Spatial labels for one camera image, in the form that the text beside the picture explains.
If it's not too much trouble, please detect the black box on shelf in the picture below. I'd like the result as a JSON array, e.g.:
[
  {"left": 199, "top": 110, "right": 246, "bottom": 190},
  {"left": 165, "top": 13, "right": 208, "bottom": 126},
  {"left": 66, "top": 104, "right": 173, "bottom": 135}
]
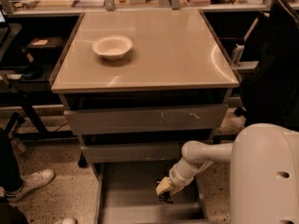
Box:
[{"left": 26, "top": 36, "right": 64, "bottom": 50}]

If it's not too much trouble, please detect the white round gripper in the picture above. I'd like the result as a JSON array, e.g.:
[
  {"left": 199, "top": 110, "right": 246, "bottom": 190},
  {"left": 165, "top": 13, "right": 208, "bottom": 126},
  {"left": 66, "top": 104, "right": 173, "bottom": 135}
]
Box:
[{"left": 156, "top": 162, "right": 197, "bottom": 196}]

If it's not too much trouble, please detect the black side desk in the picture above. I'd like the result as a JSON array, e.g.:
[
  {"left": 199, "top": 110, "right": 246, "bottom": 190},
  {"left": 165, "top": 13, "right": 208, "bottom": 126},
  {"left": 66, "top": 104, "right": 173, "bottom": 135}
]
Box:
[{"left": 0, "top": 22, "right": 76, "bottom": 142}]

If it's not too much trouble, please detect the grey drawer cabinet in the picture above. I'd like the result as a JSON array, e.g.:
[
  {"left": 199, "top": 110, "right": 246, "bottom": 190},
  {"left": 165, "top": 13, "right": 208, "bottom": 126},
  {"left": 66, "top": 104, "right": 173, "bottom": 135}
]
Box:
[{"left": 50, "top": 8, "right": 240, "bottom": 224}]

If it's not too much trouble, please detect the grey open bottom drawer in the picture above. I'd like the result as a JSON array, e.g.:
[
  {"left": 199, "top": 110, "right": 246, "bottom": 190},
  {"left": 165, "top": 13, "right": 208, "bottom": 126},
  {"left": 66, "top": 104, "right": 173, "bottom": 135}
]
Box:
[{"left": 95, "top": 161, "right": 209, "bottom": 224}]

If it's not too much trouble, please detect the white sneaker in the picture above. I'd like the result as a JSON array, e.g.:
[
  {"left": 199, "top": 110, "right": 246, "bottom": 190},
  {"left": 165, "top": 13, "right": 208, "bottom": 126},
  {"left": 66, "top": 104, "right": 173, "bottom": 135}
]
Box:
[
  {"left": 54, "top": 217, "right": 77, "bottom": 224},
  {"left": 4, "top": 169, "right": 55, "bottom": 203}
]

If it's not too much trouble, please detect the black rxbar chocolate bar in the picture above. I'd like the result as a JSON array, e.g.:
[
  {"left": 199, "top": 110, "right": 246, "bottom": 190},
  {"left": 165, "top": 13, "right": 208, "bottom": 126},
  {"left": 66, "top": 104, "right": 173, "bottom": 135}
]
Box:
[{"left": 159, "top": 195, "right": 173, "bottom": 203}]

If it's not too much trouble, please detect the black office chair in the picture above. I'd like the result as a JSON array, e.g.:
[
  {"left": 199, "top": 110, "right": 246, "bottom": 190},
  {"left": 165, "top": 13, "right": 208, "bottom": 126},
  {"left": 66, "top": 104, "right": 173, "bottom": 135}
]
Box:
[{"left": 235, "top": 0, "right": 299, "bottom": 131}]

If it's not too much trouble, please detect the white paper bowl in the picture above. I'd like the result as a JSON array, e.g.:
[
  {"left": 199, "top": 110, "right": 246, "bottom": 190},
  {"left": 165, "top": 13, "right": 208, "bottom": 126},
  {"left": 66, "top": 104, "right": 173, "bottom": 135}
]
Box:
[{"left": 92, "top": 35, "right": 133, "bottom": 61}]

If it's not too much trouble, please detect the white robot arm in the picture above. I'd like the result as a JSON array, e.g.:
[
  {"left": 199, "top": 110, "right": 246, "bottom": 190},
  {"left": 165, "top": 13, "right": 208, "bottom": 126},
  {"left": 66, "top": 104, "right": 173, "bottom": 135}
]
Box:
[{"left": 156, "top": 123, "right": 299, "bottom": 224}]

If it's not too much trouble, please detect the grey middle drawer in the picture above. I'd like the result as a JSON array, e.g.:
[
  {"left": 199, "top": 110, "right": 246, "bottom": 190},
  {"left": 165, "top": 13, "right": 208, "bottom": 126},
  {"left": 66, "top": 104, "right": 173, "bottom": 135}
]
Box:
[{"left": 81, "top": 142, "right": 183, "bottom": 163}]

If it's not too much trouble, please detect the white spray bottle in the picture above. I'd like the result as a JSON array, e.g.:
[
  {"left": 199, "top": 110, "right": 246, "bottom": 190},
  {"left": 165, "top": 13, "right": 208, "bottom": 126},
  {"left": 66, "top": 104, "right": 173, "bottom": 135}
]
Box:
[{"left": 232, "top": 39, "right": 245, "bottom": 65}]

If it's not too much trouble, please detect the grey top drawer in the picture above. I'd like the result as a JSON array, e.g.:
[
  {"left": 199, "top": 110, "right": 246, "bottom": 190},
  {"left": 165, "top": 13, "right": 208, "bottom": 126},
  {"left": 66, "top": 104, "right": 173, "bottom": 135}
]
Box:
[{"left": 64, "top": 104, "right": 228, "bottom": 135}]

